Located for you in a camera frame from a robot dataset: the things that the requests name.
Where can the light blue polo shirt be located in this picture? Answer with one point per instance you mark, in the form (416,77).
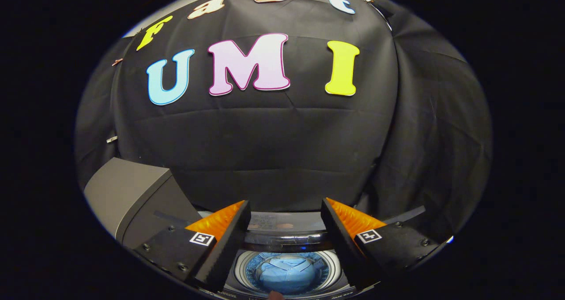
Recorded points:
(287,273)

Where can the grey washing machine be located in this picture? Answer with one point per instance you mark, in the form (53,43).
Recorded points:
(265,223)

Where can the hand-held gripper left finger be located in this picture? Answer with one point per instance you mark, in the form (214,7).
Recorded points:
(229,249)

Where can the copper clip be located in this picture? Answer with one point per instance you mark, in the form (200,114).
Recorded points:
(117,61)

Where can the silver metal clip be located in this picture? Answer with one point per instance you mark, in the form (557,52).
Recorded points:
(111,139)

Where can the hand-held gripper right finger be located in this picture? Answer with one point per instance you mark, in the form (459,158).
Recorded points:
(342,249)

